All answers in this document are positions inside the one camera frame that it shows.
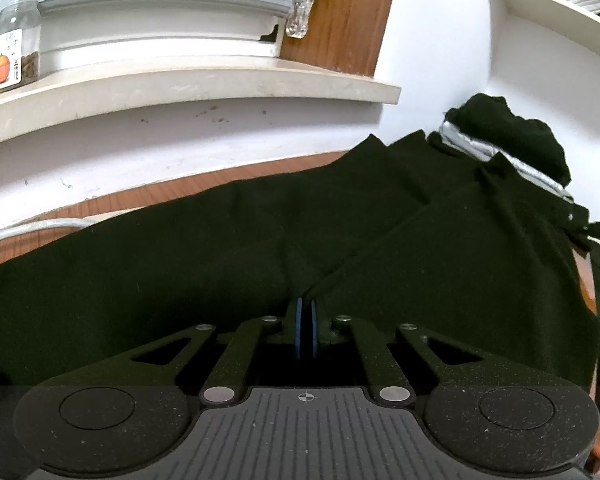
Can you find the glass jar orange label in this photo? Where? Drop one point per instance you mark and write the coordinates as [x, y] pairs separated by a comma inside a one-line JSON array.
[[15, 45]]

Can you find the white crinkled garment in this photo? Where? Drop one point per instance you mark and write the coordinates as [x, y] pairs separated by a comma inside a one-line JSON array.
[[460, 132]]

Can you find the wooden window jamb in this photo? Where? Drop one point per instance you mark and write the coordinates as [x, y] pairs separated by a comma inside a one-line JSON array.
[[345, 15]]

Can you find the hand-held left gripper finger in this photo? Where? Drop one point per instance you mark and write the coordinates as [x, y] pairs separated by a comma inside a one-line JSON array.
[[311, 330], [298, 330]]

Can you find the grey folded garment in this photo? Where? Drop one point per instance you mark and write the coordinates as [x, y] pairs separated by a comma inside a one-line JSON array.
[[542, 176]]

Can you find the beige window sill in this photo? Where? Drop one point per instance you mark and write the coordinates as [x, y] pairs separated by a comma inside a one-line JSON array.
[[180, 85]]

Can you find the black sweatpants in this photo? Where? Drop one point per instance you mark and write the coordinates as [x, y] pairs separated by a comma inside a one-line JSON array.
[[180, 260]]

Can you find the folded black top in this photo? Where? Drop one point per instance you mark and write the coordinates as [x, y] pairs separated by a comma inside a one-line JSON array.
[[510, 130]]

